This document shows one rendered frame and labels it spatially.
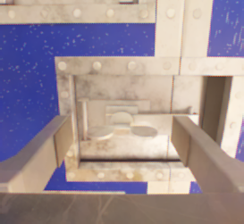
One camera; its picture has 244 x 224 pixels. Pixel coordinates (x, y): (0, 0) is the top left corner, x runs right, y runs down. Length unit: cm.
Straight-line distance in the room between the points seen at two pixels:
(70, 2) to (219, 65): 14
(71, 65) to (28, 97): 5
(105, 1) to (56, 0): 4
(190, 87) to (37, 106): 15
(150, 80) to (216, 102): 7
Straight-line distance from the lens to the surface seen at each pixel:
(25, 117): 19
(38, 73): 17
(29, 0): 20
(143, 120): 18
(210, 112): 20
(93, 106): 18
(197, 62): 17
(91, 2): 18
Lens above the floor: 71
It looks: 15 degrees up
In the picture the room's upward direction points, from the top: 180 degrees counter-clockwise
